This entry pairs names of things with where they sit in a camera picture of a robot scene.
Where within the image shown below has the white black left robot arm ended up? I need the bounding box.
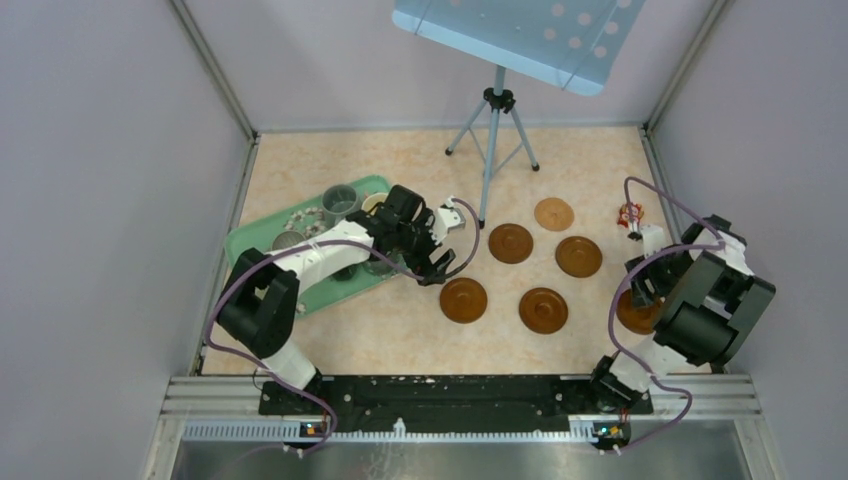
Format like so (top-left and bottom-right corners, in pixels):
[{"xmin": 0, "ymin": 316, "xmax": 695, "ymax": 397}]
[{"xmin": 209, "ymin": 185, "xmax": 466, "ymax": 414}]

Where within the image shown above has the light tan wooden coaster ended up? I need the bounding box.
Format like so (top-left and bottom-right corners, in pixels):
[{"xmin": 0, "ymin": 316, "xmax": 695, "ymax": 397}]
[{"xmin": 534, "ymin": 197, "xmax": 575, "ymax": 232}]

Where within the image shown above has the dark grey cup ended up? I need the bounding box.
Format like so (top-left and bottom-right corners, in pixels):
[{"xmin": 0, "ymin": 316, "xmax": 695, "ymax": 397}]
[{"xmin": 362, "ymin": 260, "xmax": 396, "ymax": 277}]

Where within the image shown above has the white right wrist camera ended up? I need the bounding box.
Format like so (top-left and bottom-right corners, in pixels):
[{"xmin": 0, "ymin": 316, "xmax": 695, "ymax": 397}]
[{"xmin": 628, "ymin": 223, "xmax": 669, "ymax": 259}]

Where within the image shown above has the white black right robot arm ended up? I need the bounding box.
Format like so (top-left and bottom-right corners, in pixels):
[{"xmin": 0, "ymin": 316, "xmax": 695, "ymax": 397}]
[{"xmin": 586, "ymin": 215, "xmax": 776, "ymax": 412}]

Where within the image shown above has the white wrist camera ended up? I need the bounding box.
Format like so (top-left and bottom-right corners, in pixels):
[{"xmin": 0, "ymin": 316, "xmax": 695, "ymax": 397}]
[
  {"xmin": 628, "ymin": 223, "xmax": 669, "ymax": 259},
  {"xmin": 431, "ymin": 198, "xmax": 466, "ymax": 244}
]

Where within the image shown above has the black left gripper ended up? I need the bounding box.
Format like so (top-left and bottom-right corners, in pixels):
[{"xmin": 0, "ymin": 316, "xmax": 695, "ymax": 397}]
[{"xmin": 393, "ymin": 208, "xmax": 455, "ymax": 285}]

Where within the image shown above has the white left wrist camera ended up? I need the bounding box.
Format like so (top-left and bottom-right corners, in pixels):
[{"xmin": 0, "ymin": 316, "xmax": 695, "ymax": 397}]
[{"xmin": 431, "ymin": 198, "xmax": 466, "ymax": 244}]

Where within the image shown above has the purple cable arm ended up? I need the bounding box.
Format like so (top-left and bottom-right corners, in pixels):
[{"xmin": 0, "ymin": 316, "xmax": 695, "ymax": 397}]
[
  {"xmin": 203, "ymin": 196, "xmax": 482, "ymax": 458},
  {"xmin": 606, "ymin": 176, "xmax": 730, "ymax": 456}
]

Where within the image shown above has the dark brown wooden coaster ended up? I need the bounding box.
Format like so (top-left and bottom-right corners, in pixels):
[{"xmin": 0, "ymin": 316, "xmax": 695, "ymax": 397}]
[{"xmin": 439, "ymin": 277, "xmax": 488, "ymax": 324}]

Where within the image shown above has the blue music stand with tripod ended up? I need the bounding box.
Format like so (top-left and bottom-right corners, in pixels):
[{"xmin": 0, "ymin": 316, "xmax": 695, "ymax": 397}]
[{"xmin": 391, "ymin": 0, "xmax": 644, "ymax": 227}]

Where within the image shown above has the grey cup on tray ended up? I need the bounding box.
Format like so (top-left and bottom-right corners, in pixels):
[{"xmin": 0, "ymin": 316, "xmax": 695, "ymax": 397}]
[{"xmin": 320, "ymin": 184, "xmax": 362, "ymax": 228}]

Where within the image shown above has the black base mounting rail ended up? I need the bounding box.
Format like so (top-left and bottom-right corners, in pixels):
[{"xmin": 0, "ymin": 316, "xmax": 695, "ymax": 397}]
[{"xmin": 258, "ymin": 375, "xmax": 654, "ymax": 434}]

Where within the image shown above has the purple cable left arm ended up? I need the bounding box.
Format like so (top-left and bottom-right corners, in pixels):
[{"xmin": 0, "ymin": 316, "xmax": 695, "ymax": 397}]
[{"xmin": 203, "ymin": 196, "xmax": 482, "ymax": 458}]

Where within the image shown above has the metallic grey cup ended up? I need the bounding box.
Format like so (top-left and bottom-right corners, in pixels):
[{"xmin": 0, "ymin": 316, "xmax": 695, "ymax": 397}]
[{"xmin": 270, "ymin": 230, "xmax": 306, "ymax": 251}]

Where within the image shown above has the green floral serving tray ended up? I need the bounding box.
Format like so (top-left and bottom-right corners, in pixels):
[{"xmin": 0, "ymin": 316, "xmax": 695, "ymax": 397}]
[{"xmin": 225, "ymin": 195, "xmax": 398, "ymax": 317}]

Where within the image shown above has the cream cup with yellow inside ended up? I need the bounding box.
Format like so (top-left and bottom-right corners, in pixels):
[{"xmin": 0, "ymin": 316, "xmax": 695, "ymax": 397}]
[{"xmin": 361, "ymin": 192, "xmax": 388, "ymax": 214}]

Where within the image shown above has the small red toy packet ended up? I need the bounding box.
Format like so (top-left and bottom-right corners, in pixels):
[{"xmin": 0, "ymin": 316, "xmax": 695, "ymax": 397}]
[{"xmin": 617, "ymin": 203, "xmax": 644, "ymax": 230}]

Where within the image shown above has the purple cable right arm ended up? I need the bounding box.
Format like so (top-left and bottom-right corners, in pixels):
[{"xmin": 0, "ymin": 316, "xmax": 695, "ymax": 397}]
[{"xmin": 606, "ymin": 176, "xmax": 730, "ymax": 456}]

